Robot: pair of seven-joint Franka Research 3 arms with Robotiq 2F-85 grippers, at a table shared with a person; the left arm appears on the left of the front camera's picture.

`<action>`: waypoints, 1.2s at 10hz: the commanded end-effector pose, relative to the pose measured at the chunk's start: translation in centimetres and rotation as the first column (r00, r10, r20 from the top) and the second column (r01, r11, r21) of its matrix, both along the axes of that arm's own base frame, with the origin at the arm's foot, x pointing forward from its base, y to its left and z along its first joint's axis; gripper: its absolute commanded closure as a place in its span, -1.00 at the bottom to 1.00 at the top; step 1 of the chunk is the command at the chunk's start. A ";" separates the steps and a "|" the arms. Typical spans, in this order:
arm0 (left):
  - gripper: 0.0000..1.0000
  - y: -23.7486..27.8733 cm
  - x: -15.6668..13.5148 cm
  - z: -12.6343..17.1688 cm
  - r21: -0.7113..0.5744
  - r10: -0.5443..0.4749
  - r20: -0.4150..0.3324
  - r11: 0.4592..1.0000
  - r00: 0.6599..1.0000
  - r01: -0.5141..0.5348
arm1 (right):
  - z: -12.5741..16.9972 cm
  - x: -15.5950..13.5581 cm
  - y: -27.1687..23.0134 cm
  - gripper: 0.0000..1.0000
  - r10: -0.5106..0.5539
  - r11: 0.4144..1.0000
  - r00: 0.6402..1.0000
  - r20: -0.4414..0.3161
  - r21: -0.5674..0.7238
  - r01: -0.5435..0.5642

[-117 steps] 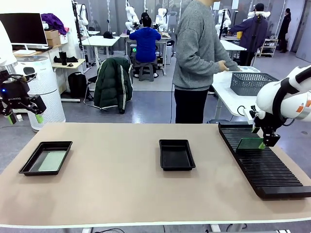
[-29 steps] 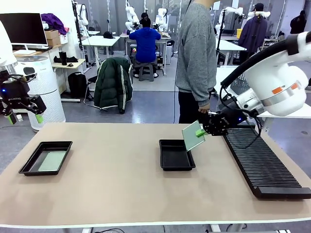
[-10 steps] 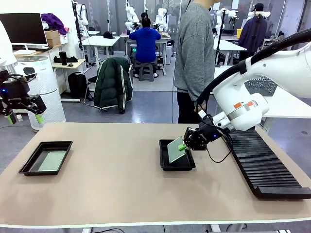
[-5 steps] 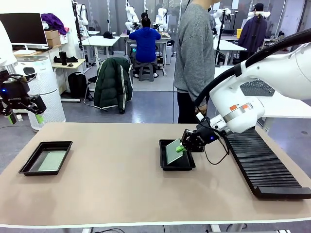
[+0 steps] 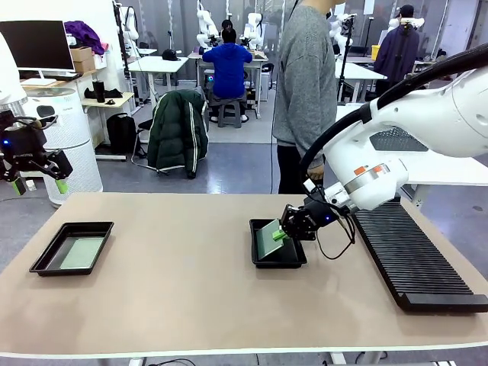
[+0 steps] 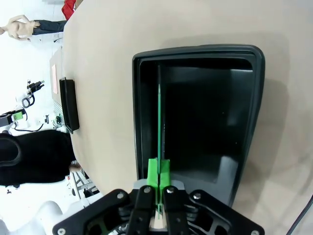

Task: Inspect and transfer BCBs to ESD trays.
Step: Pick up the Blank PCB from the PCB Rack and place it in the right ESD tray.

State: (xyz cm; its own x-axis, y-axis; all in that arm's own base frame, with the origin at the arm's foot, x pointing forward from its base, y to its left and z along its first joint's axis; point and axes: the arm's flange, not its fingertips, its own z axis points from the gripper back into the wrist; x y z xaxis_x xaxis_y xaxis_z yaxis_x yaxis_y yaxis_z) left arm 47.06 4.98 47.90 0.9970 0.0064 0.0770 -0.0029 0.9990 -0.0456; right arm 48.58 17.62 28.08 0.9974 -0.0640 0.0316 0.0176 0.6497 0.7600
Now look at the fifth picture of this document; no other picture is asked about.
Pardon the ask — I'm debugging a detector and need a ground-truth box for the dark green puffer jacket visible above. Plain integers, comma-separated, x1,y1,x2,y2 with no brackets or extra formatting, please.
147,89,210,179

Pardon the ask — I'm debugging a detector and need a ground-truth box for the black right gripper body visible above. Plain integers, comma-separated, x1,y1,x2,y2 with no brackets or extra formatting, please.
299,197,350,241

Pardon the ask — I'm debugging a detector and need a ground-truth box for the black cloth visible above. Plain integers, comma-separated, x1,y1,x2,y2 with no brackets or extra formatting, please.
83,87,124,100

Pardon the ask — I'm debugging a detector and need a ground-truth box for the grey mesh basket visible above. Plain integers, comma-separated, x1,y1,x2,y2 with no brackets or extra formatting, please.
368,127,430,153

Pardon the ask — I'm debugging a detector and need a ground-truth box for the person in dark purple jacket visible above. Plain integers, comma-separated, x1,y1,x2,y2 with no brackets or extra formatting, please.
373,4,420,85

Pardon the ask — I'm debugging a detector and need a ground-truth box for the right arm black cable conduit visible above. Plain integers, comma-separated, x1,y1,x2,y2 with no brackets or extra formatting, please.
300,42,488,191

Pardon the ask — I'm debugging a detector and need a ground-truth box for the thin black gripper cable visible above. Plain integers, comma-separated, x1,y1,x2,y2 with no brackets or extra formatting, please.
315,211,358,261

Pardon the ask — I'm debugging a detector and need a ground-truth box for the brown cardboard box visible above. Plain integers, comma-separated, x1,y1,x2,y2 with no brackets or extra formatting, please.
69,46,96,74

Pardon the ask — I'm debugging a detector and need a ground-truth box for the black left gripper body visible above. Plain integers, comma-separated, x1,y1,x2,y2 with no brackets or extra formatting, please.
0,117,49,169

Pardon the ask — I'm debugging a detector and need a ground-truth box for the person's right forearm grey sleeve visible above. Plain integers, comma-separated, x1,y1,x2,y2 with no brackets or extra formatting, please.
303,125,327,172

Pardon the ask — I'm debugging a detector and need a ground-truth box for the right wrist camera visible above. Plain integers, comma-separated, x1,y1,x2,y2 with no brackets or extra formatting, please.
303,178,327,199

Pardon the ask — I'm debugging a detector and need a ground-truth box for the black ESD tray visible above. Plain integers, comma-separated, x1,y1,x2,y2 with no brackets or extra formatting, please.
249,218,308,269
29,221,115,277

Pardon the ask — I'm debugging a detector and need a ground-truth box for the black slotted board rack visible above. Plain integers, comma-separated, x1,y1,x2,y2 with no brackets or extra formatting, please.
352,201,488,313

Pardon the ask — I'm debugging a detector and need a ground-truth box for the person in grey sweater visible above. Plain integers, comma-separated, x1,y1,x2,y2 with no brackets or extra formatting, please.
273,0,339,194

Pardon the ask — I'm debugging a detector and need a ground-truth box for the grey workbench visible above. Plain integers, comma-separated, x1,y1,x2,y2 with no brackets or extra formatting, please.
188,51,270,119

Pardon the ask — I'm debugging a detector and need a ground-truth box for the wooden monitor desk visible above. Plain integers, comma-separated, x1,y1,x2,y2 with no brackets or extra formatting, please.
18,70,98,92

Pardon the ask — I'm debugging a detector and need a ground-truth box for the white work table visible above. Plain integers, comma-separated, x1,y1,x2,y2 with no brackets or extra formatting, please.
335,103,488,207
127,56,190,111
335,60,388,106

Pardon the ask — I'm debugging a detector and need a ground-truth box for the person in blue hoodie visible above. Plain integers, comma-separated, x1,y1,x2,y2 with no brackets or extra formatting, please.
202,21,255,124

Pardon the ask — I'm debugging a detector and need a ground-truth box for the white air purifier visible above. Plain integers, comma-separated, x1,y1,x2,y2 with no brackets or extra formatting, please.
22,88,104,207

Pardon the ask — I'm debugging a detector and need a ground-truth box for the purple cloth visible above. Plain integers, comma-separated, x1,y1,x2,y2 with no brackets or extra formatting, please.
63,21,106,56

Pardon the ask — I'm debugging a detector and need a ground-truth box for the black tripod stand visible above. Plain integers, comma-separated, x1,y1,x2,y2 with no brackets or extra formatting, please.
338,14,358,104
112,0,133,83

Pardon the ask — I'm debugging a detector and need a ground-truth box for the black backpack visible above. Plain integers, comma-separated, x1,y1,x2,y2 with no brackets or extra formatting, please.
106,112,137,156

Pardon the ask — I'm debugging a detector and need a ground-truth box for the green circuit board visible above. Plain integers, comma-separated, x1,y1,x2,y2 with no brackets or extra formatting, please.
255,217,286,258
59,237,106,270

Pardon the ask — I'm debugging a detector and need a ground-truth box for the small wooden desk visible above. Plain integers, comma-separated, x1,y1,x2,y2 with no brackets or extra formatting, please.
81,92,135,162

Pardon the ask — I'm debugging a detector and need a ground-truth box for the grey step stool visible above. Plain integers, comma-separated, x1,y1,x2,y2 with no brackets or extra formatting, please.
217,99,242,129

